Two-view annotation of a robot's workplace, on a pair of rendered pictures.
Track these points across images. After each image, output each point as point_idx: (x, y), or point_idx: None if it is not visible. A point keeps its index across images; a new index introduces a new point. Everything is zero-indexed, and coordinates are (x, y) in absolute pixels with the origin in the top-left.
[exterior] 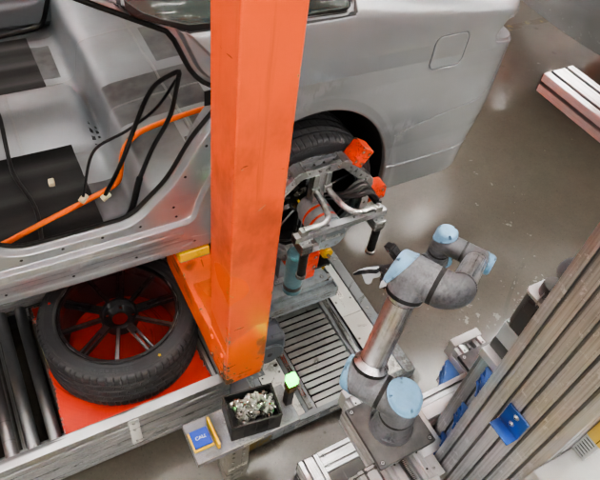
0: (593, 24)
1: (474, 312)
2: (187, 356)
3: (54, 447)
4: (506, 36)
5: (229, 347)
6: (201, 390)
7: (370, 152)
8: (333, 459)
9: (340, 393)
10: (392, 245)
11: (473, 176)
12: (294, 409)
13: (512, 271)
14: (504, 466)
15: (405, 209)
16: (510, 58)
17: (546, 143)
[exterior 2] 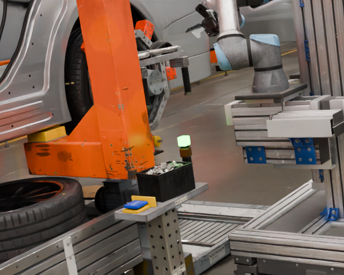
0: (250, 24)
1: (298, 187)
2: (85, 212)
3: (5, 265)
4: None
5: (123, 113)
6: (113, 213)
7: (152, 25)
8: (255, 225)
9: (225, 109)
10: (200, 2)
11: (236, 155)
12: (199, 182)
13: (307, 169)
14: None
15: (198, 179)
16: (212, 121)
17: None
